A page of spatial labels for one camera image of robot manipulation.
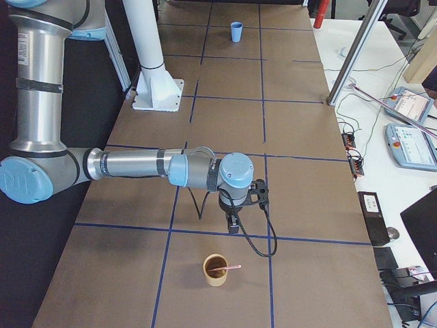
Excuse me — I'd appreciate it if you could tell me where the tan bamboo cup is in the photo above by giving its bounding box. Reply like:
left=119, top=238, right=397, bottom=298
left=202, top=254, right=228, bottom=287

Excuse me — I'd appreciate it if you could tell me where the near orange connector board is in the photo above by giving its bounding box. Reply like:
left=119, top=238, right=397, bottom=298
left=347, top=150, right=365, bottom=178

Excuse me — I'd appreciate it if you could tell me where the white pedestal column with base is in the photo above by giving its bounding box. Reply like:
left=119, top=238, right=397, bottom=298
left=123, top=0, right=184, bottom=112

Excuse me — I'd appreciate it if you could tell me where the blue ribbed plastic cup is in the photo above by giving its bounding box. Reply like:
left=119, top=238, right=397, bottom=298
left=230, top=21, right=243, bottom=43

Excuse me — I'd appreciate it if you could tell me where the near grey teach pendant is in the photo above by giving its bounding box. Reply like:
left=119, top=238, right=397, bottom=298
left=384, top=124, right=436, bottom=172

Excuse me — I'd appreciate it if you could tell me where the red cylinder bottle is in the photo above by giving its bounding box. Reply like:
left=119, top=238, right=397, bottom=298
left=313, top=0, right=330, bottom=29

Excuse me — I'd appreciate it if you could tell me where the aluminium frame post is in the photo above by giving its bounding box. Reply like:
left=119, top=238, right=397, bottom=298
left=326, top=0, right=388, bottom=107

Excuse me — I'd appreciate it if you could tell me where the far grey teach pendant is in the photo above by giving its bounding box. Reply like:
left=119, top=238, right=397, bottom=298
left=384, top=87, right=434, bottom=124

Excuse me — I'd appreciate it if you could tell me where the orange connector board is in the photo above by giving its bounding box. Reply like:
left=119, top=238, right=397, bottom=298
left=347, top=150, right=365, bottom=178
left=341, top=131, right=356, bottom=150

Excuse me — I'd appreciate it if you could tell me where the black power supply box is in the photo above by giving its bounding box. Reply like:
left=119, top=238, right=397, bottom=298
left=357, top=191, right=390, bottom=247

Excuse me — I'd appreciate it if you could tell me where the grey teach pendant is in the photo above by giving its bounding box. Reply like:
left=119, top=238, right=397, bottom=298
left=384, top=124, right=436, bottom=172
left=384, top=87, right=434, bottom=124

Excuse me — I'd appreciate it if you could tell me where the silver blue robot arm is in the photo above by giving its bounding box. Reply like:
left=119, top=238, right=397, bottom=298
left=1, top=1, right=255, bottom=234

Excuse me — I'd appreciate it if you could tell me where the black monitor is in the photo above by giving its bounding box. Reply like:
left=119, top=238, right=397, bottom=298
left=401, top=189, right=436, bottom=275

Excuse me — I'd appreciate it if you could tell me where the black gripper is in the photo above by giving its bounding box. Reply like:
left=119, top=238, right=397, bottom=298
left=218, top=191, right=247, bottom=234

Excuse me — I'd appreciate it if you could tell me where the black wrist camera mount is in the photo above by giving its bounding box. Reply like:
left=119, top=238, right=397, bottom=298
left=246, top=179, right=269, bottom=210

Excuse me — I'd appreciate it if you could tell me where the long reacher grabber stick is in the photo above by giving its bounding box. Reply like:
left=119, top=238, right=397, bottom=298
left=347, top=81, right=437, bottom=137

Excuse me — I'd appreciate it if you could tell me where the far orange connector board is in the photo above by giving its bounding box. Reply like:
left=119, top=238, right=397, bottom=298
left=341, top=131, right=356, bottom=150

